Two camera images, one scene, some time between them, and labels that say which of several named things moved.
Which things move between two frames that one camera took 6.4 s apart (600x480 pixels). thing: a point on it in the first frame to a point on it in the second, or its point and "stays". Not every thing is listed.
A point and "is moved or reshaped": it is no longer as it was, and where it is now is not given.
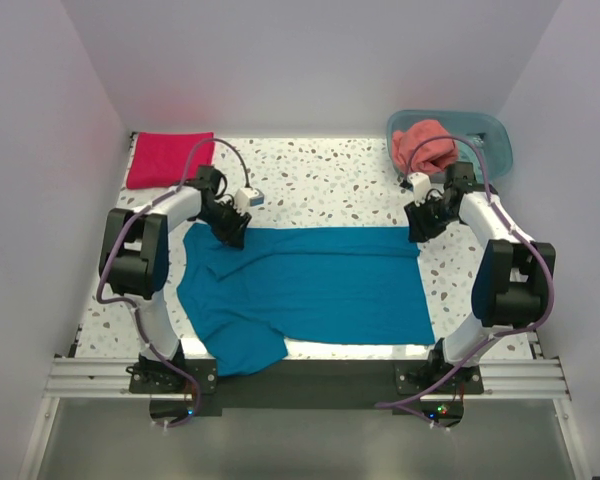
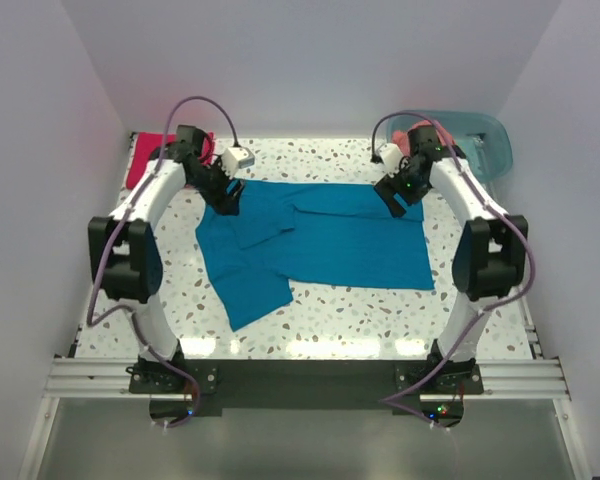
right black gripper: (419, 230) to (388, 186)
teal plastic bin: (481, 137) stays
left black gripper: (234, 236) to (223, 202)
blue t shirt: (328, 284) is moved or reshaped
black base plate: (182, 389) stays
